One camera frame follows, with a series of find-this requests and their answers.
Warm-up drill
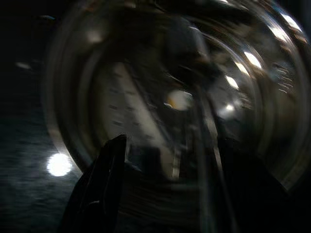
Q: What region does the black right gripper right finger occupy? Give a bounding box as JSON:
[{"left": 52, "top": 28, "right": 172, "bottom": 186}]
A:
[{"left": 218, "top": 137, "right": 311, "bottom": 233}]

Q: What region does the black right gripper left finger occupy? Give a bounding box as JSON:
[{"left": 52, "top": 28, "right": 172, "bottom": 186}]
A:
[{"left": 59, "top": 134, "right": 128, "bottom": 233}]

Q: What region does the large steel bowl with rack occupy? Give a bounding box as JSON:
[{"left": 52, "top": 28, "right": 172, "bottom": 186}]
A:
[{"left": 40, "top": 0, "right": 311, "bottom": 202}]

